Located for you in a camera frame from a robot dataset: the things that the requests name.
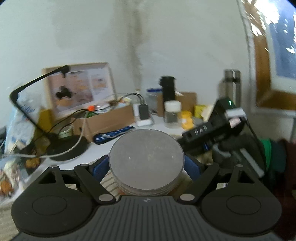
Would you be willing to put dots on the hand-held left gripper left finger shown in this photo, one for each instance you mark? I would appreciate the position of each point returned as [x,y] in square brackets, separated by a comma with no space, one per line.
[100,168]

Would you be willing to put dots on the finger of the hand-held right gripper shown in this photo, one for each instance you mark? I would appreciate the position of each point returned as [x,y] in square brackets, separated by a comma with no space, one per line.
[192,147]

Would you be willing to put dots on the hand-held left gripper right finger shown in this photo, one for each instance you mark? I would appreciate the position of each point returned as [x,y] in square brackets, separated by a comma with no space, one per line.
[191,166]

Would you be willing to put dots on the clear jar with red label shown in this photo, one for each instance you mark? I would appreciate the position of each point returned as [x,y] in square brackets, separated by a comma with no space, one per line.
[145,160]

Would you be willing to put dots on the clear container with blue lid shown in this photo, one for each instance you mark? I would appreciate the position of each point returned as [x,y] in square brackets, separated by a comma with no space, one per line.
[153,99]

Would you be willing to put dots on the small grey box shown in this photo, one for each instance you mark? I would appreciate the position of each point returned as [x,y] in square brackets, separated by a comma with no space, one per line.
[198,121]

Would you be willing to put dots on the striped beige towel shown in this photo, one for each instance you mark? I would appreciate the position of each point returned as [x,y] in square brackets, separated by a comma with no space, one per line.
[109,186]

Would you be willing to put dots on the yellow-green cup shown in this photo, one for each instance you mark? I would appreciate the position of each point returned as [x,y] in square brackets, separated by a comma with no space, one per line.
[200,111]

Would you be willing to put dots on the yellow duck toy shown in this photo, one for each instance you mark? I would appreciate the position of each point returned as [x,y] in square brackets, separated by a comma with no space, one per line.
[186,120]

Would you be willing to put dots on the blue patterned remote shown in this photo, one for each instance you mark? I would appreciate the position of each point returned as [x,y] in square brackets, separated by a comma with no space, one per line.
[108,135]

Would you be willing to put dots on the glass jar with white lid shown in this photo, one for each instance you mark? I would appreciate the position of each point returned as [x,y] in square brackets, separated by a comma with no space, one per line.
[172,115]

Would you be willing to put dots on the black articulated desk stand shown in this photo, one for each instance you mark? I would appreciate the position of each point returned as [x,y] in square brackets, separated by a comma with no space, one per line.
[67,148]

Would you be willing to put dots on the small cardboard box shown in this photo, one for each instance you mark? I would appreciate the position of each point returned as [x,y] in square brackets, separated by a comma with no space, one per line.
[187,99]

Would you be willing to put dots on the large cardboard box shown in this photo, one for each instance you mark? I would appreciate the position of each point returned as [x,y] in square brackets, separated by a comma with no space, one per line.
[108,122]

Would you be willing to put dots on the grey metal bottle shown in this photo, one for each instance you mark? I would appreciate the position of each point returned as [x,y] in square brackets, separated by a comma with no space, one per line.
[229,85]

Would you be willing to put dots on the green cup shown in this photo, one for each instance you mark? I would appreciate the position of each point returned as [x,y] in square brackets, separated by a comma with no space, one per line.
[67,133]

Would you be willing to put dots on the white power strip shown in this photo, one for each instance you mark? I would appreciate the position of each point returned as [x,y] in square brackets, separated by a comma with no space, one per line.
[144,123]

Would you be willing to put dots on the green cloth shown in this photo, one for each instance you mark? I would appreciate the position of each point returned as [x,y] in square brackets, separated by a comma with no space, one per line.
[266,155]

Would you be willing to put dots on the bottle with orange cap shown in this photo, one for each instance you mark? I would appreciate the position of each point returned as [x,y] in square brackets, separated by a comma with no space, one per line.
[91,108]

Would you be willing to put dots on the black thermos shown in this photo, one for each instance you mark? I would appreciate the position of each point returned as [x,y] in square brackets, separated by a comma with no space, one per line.
[168,91]

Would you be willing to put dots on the wooden framed window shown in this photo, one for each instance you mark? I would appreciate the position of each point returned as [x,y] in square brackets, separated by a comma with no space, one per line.
[263,69]

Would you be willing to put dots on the white and blue plastic pack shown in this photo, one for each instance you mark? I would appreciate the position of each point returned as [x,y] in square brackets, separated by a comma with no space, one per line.
[20,125]

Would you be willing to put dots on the wooden photo frame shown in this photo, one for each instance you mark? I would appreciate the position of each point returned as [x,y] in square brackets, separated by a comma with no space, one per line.
[78,85]

